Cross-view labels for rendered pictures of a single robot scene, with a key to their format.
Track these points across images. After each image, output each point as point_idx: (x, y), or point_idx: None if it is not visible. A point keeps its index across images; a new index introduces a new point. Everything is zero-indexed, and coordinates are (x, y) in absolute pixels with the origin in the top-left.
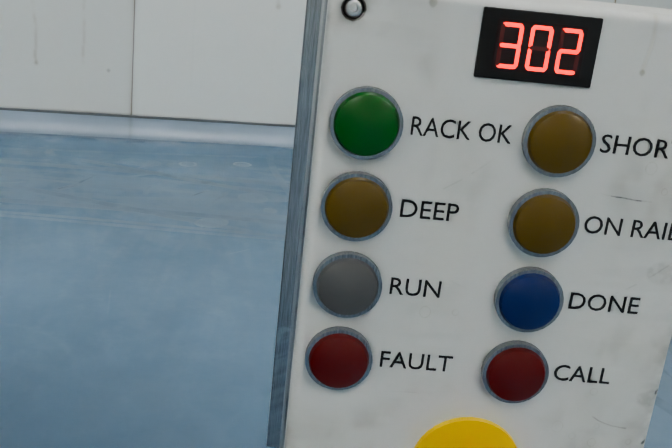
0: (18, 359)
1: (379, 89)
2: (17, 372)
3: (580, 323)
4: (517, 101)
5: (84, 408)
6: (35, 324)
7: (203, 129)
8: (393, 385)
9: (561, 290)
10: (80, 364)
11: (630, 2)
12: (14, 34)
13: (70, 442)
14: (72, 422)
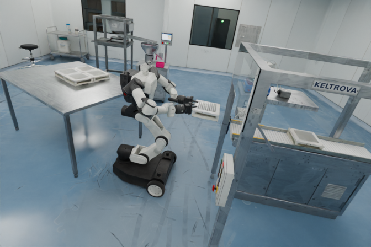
0: (350, 227)
1: (222, 160)
2: (345, 227)
3: (219, 184)
4: (222, 166)
5: (342, 243)
6: (369, 230)
7: None
8: (218, 179)
9: (219, 181)
10: (359, 242)
11: None
12: None
13: (328, 240)
14: (335, 241)
